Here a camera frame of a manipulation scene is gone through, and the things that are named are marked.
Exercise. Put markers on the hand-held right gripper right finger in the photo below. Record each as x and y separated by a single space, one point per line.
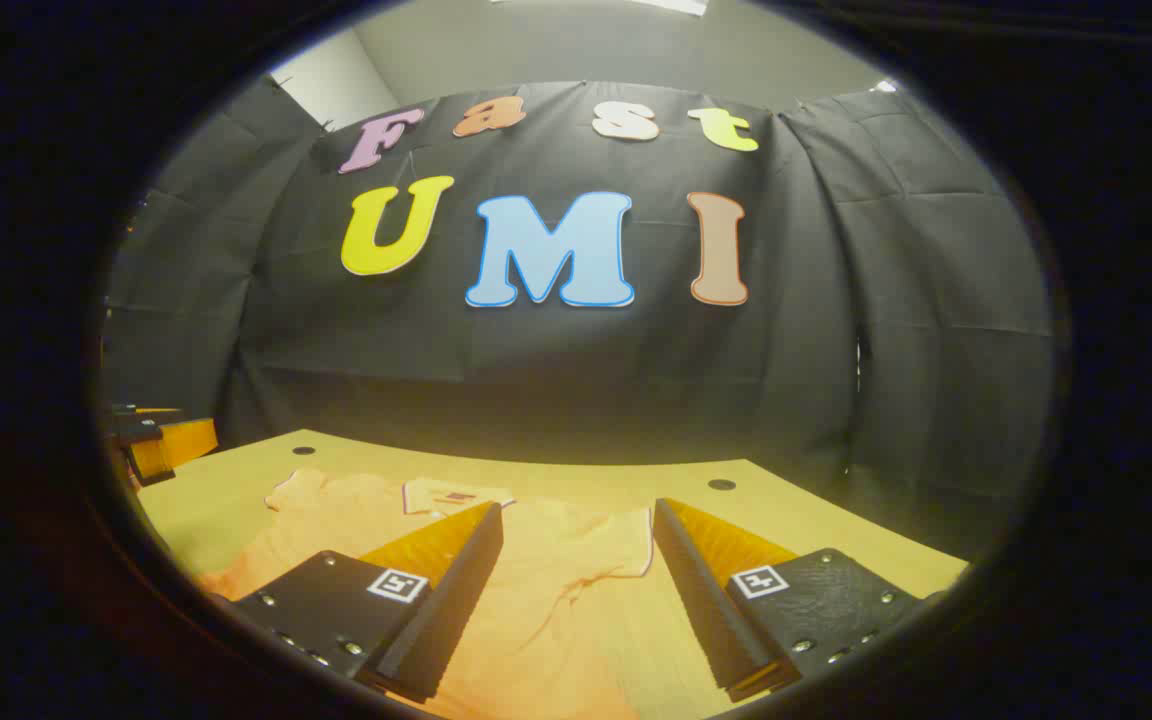
701 600

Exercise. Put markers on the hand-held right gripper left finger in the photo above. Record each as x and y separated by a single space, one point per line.
456 600

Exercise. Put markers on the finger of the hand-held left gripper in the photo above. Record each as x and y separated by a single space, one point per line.
176 445

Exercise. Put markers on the orange T-shirt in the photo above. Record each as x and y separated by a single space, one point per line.
556 560

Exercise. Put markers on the black backdrop cloth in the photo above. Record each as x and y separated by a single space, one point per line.
636 380

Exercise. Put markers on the white ceiling light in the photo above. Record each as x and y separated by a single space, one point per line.
674 5

